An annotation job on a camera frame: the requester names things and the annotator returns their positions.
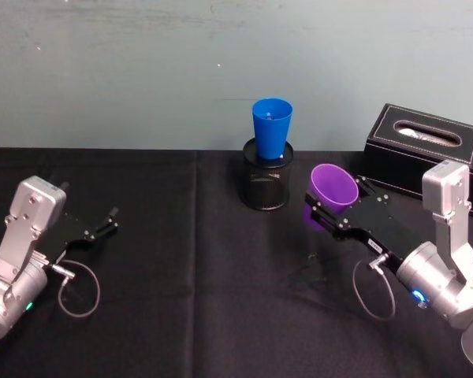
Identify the purple plastic cup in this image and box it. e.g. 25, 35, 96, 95
302, 163, 359, 232

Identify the thin dark left gripper cable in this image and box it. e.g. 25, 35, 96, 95
49, 259, 101, 320

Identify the black table cloth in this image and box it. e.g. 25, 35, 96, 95
0, 147, 473, 378

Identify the black stitched tissue box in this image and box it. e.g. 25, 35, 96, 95
356, 102, 473, 221

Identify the white tissue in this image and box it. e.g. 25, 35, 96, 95
395, 126, 433, 140

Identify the thin dark gripper cable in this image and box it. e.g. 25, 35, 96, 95
49, 259, 101, 320
352, 254, 397, 322

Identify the black mesh pen holder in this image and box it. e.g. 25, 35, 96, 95
241, 137, 295, 212

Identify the blue plastic cup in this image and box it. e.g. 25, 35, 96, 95
251, 97, 294, 161

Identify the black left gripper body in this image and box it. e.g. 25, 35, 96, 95
37, 212, 99, 265

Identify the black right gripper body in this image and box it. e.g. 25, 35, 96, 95
332, 196, 419, 269

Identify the thin dark right gripper cable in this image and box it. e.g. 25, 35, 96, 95
352, 254, 397, 322

